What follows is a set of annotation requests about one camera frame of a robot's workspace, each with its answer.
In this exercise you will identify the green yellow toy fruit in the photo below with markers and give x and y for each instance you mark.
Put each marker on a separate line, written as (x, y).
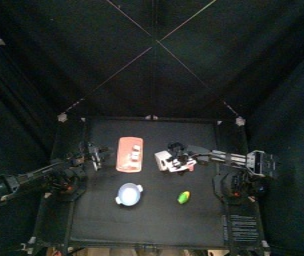
(183, 197)

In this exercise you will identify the pink plastic tray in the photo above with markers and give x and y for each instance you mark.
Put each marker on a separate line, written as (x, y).
(125, 165)

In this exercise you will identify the white knife holder block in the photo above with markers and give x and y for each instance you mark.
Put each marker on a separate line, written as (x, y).
(161, 160)

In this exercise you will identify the plain white toy block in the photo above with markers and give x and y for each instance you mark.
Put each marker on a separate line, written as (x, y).
(135, 157)
(135, 154)

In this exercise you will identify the light blue bowl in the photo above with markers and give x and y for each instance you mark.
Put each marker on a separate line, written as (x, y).
(128, 194)

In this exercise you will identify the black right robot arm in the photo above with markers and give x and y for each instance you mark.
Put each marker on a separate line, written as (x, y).
(239, 160)

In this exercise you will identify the white block with sushi print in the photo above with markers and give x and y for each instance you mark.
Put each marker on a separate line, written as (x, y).
(136, 147)

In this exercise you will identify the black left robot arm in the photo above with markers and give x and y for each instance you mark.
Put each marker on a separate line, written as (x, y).
(29, 178)

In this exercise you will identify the white text label sticker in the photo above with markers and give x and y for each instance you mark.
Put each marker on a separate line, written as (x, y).
(243, 228)

